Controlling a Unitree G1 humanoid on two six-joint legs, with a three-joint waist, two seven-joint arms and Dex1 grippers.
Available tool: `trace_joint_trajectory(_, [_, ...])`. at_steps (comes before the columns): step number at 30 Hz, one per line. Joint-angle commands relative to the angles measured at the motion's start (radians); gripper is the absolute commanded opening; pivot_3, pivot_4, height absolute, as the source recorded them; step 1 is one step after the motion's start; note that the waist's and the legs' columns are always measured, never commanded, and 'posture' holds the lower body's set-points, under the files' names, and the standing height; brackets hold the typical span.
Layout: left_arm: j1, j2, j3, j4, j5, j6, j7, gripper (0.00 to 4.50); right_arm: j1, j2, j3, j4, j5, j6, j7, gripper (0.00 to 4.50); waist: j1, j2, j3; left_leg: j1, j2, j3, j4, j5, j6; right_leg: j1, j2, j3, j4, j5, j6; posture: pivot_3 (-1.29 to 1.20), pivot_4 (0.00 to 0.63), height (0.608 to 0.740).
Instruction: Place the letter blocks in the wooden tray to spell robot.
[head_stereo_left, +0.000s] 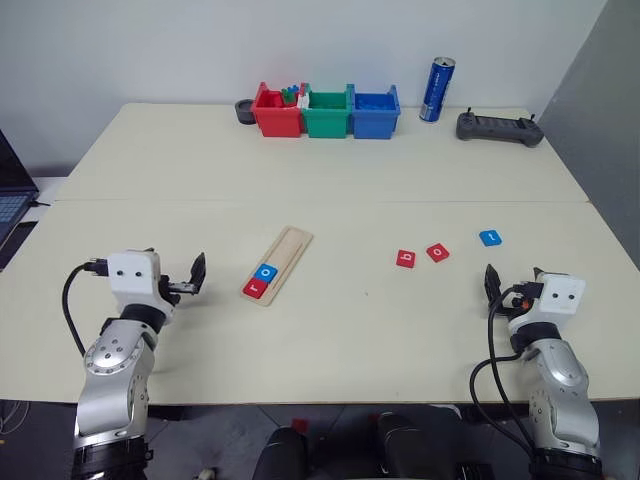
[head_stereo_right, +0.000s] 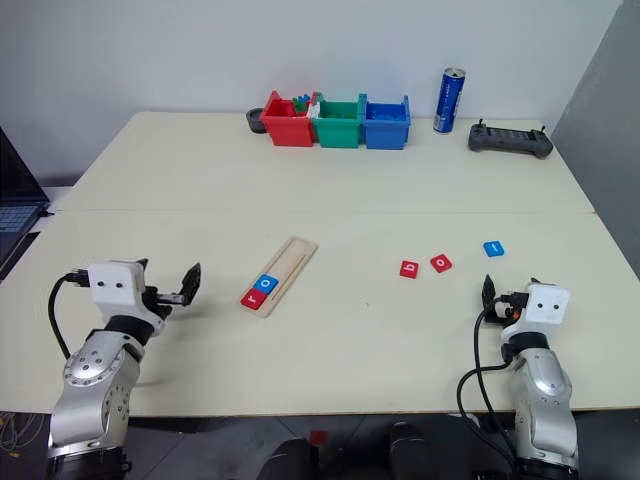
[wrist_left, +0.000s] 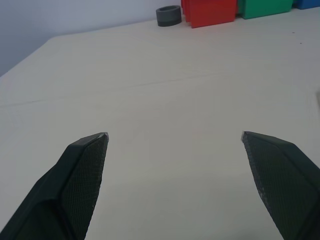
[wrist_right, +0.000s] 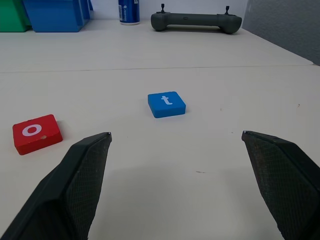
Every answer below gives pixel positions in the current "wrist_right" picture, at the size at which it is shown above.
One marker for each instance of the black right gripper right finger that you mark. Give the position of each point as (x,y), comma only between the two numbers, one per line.
(282,175)

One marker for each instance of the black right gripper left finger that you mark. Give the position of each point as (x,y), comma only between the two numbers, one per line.
(62,190)

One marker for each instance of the red letter o block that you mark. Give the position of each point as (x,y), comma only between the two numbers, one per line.
(35,135)

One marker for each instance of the blue letter t block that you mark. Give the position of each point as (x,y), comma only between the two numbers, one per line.
(166,106)

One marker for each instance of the blue plastic storage bin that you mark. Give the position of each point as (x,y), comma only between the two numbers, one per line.
(57,15)

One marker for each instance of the grey handheld remote controller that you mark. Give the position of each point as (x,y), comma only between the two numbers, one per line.
(195,20)

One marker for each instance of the green plastic storage bin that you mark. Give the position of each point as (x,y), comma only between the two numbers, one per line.
(12,15)

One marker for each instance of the blue drink can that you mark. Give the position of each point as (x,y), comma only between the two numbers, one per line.
(128,12)

